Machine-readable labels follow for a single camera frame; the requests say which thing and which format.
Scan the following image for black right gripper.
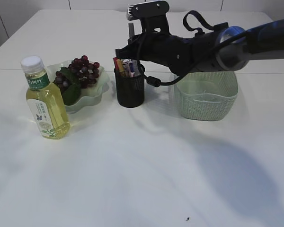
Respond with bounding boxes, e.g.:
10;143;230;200
115;32;178;64

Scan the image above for blue scissors with sheath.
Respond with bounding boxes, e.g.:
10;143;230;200
122;59;131;77

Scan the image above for blue glitter pen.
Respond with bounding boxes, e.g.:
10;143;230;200
128;23;135;44

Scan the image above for pink scissors purple sheath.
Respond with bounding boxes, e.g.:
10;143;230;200
126;61;135;78

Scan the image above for gold glitter pen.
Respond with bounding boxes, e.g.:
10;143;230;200
116;59;126;78

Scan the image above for purple artificial grape bunch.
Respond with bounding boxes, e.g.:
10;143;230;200
53;55;100;105

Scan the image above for yellow tea bottle green label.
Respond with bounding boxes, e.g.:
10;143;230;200
21;56;71;140

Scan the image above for clear plastic ruler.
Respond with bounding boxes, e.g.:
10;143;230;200
133;61;142;77

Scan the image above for red glitter pen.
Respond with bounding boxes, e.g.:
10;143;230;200
113;57;120;76

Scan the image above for clear plastic sheet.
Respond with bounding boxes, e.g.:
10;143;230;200
194;94;222;103

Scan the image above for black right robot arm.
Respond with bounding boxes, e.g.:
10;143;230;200
115;10;284;78

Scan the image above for black mesh pen holder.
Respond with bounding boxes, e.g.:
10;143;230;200
115;70;144;108

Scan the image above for green plastic woven basket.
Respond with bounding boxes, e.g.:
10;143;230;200
174;71;239;121

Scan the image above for pale green wavy glass plate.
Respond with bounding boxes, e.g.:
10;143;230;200
45;60;110;114

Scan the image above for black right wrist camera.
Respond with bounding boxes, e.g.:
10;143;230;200
126;0;170;35

